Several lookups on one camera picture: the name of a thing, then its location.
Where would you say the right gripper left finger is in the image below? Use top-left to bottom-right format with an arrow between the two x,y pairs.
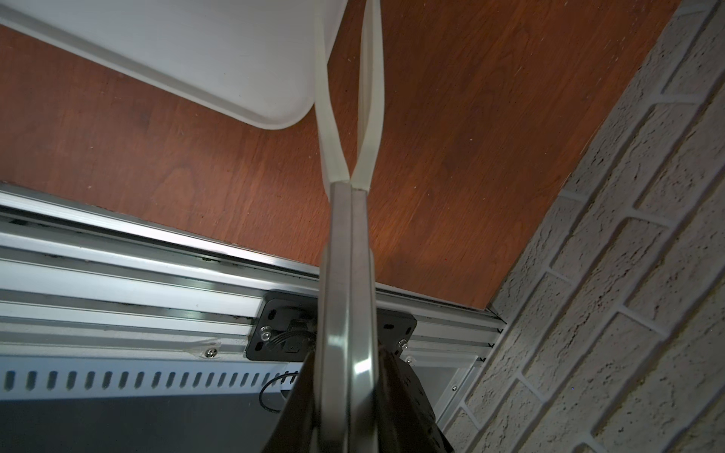
313,1 -> 349,452

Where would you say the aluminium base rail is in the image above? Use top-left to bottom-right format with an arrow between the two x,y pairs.
1,184 -> 504,428

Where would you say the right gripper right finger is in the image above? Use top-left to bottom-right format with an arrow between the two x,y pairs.
349,1 -> 385,452

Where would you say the white rectangular tray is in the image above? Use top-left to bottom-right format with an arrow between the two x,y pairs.
1,0 -> 313,130

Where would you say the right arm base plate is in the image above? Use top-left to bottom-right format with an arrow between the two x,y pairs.
245,292 -> 417,362

